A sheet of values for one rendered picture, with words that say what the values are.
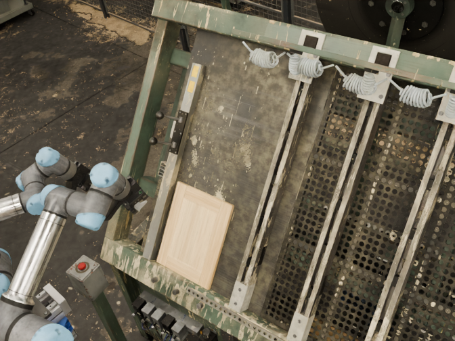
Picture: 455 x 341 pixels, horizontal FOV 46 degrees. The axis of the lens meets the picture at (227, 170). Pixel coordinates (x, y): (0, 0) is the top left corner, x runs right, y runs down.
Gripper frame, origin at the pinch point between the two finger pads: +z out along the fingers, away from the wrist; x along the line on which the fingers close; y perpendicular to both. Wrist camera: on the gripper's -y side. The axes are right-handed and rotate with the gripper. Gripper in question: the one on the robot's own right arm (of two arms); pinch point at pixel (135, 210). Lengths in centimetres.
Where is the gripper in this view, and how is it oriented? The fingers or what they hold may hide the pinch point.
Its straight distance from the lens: 191.9
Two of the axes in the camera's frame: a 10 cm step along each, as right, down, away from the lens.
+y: 7.6, -6.4, 0.9
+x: -6.3, -6.9, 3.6
